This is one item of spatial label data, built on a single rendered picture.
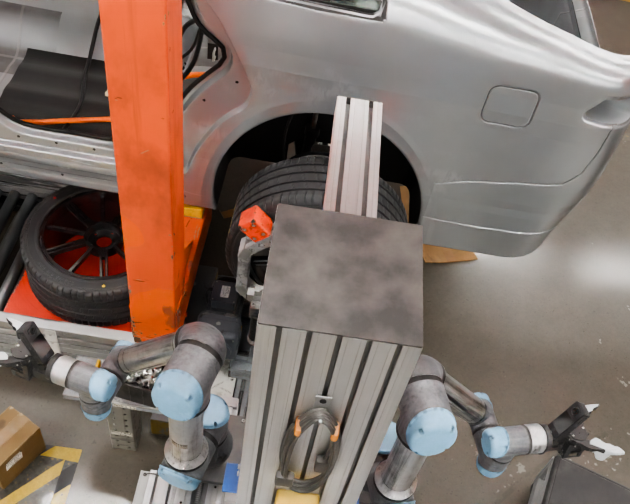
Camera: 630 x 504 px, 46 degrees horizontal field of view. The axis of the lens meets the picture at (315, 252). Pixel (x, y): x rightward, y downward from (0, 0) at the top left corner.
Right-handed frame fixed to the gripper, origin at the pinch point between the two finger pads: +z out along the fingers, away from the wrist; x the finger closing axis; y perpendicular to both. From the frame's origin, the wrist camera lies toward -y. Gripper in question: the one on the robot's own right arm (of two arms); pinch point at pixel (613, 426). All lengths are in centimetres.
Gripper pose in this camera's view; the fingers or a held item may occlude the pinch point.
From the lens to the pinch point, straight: 217.8
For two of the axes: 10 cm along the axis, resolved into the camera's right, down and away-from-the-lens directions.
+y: -1.0, 7.4, 6.6
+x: 1.7, 6.7, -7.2
